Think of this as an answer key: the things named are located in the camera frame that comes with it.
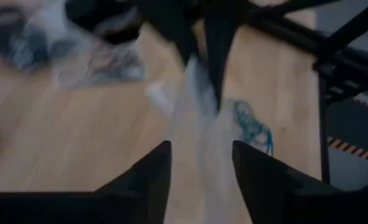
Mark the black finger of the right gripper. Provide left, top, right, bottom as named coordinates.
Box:
left=65, top=0, right=143, bottom=45
left=202, top=14, right=246, bottom=112

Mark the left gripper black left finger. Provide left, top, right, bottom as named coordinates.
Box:
left=95, top=140, right=172, bottom=224

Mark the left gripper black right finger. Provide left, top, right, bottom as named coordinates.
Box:
left=232, top=139, right=342, bottom=224

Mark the pile of thin brown rubber bands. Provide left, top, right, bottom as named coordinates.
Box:
left=87, top=46, right=143, bottom=82

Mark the stack of clear zipper bags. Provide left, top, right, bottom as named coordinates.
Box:
left=145, top=57, right=265, bottom=224

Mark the wide black rubber band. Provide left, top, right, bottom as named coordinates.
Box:
left=0, top=7, right=51, bottom=63

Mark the pile of teal rubber bands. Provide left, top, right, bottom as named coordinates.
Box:
left=232, top=99, right=274, bottom=156

